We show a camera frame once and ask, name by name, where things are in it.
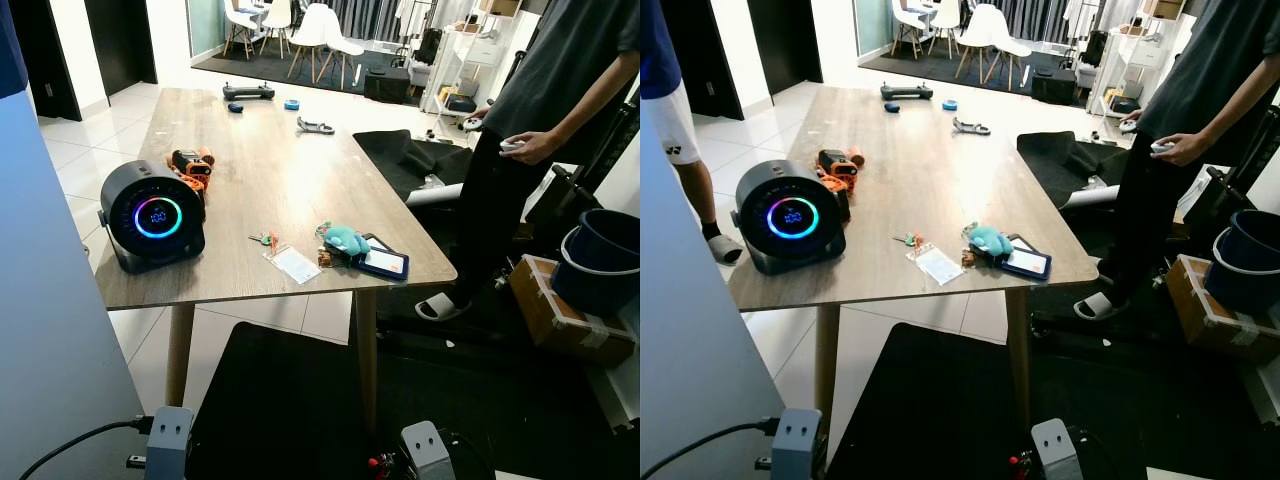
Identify person's left hand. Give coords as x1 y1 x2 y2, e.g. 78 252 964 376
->
1155 132 1213 168
505 130 563 167

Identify white shelf cart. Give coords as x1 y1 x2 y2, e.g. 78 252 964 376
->
425 8 526 116
1085 8 1186 116

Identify black cloth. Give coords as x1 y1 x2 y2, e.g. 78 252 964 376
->
1017 130 1141 209
353 128 481 206

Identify black bag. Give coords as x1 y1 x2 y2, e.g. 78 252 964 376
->
1030 67 1079 106
363 65 413 104

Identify standing person dark clothes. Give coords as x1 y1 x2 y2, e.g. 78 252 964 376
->
415 0 641 323
1072 0 1280 323

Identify white roll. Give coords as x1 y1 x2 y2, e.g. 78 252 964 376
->
405 182 466 208
1060 185 1123 211

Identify person in blue shirt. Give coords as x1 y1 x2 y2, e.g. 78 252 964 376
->
0 0 29 101
640 0 746 266

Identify grey curtains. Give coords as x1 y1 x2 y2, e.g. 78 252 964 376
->
1000 0 1066 41
330 0 401 41

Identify blue bucket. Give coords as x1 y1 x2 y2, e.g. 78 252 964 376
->
553 208 641 317
1205 208 1280 317

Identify cardboard box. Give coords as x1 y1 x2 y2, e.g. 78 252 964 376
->
1165 254 1280 363
508 254 638 367

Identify white chair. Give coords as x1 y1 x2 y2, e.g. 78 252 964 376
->
225 0 263 56
262 0 294 56
890 0 926 56
288 3 366 91
925 0 956 56
953 3 1031 91

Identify black door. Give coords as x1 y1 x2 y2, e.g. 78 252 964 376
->
5 0 83 121
85 0 159 96
662 0 746 111
748 0 821 96

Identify wooden table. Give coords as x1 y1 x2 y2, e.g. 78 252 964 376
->
95 87 459 436
727 87 1101 436

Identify dark rug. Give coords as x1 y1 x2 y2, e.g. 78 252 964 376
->
192 45 431 101
860 45 1091 101

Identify clear plastic card holder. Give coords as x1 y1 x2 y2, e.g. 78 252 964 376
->
907 243 966 287
263 243 323 285

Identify wooden table leg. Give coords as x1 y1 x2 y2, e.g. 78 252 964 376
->
165 303 196 408
353 288 379 436
1005 288 1031 436
812 305 843 411

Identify black round speaker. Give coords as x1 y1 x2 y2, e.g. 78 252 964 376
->
97 160 208 275
732 160 848 276

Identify orange black power tool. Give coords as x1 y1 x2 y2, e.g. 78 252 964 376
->
170 148 214 179
815 148 859 179

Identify black floor mat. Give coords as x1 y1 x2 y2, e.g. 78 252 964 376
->
825 320 1280 480
187 320 641 480

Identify black metal frame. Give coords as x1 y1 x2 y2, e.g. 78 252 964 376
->
525 95 641 251
1185 105 1280 251

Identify teal plush keychain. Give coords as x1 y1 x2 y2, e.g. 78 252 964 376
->
966 225 1015 257
322 225 373 256

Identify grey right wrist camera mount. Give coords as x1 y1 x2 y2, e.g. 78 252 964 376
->
1030 418 1086 480
400 420 457 480

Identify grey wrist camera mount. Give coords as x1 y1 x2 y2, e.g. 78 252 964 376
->
1030 418 1086 480
145 405 195 480
770 408 823 480
400 420 457 480

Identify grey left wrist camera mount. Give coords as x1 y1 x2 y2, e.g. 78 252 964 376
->
770 408 823 480
145 405 195 480

